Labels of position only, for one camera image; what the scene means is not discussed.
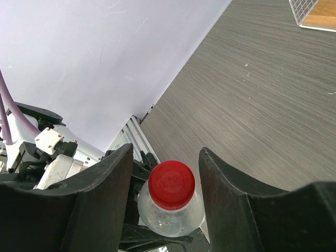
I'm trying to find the white wire shelf rack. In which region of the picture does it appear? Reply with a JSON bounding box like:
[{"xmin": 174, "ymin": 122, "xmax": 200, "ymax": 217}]
[{"xmin": 288, "ymin": 0, "xmax": 335, "ymax": 33}]

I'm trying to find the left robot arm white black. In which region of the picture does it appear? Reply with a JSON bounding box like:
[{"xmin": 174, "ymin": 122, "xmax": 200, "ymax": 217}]
[{"xmin": 1, "ymin": 103, "xmax": 192, "ymax": 251}]

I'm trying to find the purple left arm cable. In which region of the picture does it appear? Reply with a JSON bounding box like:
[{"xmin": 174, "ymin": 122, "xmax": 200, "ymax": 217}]
[{"xmin": 0, "ymin": 69, "xmax": 40, "ymax": 145}]

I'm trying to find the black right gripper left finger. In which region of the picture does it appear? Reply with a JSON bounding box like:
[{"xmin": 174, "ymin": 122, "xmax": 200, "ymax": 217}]
[{"xmin": 1, "ymin": 144, "xmax": 133, "ymax": 251}]

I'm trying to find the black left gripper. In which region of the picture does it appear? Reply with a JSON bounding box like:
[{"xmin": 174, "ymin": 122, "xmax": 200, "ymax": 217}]
[{"xmin": 103, "ymin": 151, "xmax": 193, "ymax": 249}]

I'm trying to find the clear bottle red label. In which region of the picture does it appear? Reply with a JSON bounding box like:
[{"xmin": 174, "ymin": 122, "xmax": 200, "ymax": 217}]
[{"xmin": 138, "ymin": 182, "xmax": 205, "ymax": 238}]

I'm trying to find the red bottle cap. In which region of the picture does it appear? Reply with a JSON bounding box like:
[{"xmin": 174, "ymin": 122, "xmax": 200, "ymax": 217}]
[{"xmin": 148, "ymin": 160, "xmax": 195, "ymax": 211}]

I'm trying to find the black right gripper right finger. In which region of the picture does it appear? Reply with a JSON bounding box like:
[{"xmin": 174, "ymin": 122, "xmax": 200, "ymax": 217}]
[{"xmin": 198, "ymin": 148, "xmax": 335, "ymax": 251}]

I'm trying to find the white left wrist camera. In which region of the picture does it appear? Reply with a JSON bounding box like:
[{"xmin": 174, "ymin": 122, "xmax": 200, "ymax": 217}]
[{"xmin": 34, "ymin": 125, "xmax": 102, "ymax": 190}]

